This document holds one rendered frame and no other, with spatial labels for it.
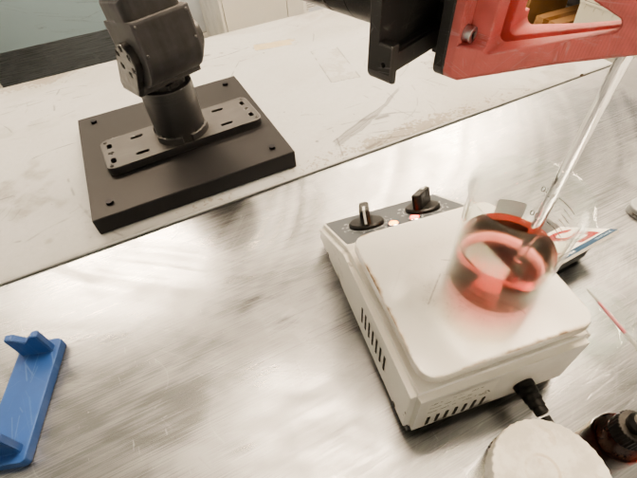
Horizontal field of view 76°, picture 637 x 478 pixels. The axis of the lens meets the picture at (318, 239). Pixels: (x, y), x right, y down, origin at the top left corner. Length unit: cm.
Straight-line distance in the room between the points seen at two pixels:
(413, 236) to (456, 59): 14
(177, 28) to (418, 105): 34
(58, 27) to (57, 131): 252
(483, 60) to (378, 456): 26
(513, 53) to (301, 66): 57
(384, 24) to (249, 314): 27
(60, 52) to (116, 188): 277
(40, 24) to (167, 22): 276
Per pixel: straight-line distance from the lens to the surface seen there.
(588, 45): 21
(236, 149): 53
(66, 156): 66
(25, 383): 42
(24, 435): 40
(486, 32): 21
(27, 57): 330
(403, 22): 21
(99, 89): 81
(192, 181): 49
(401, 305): 27
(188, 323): 39
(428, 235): 32
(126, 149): 57
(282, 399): 34
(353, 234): 35
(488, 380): 29
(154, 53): 48
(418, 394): 27
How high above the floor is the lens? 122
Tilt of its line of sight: 48 degrees down
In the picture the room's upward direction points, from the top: 5 degrees counter-clockwise
